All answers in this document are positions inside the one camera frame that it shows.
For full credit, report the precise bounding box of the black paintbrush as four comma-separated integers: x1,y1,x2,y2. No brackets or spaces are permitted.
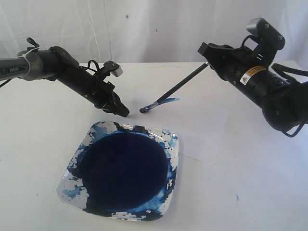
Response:
139,62,209,114

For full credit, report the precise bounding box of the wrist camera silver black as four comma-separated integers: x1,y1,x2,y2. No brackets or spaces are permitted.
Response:
246,17,286,68
103,61,123,77

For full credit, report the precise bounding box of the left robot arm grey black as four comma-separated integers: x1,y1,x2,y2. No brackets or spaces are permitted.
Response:
0,38,129,117

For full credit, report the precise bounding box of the white backdrop curtain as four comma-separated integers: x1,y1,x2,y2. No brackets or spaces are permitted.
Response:
0,0,308,68

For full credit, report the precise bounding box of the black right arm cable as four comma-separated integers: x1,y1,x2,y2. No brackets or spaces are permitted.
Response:
240,35,308,138

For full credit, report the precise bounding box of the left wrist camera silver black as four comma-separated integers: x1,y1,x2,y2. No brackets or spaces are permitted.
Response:
103,61,123,77

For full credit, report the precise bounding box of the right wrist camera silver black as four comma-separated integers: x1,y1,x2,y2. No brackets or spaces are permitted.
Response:
246,17,286,68

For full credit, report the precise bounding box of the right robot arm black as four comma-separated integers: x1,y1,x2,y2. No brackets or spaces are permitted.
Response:
198,43,308,137

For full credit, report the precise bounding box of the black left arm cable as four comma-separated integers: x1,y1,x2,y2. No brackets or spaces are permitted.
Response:
79,60,103,77

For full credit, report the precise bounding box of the square plate with blue paint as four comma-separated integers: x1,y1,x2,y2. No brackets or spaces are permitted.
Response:
56,121,179,221

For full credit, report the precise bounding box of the white paper sheet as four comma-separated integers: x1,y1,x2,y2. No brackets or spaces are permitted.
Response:
115,89,230,166

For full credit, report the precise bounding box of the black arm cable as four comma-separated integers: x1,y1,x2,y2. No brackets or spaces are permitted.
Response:
240,35,308,138
79,60,103,77

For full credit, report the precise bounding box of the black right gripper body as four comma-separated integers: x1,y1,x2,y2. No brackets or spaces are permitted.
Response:
206,43,268,82

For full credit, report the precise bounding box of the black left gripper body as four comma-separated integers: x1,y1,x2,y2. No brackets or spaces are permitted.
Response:
84,79,113,110

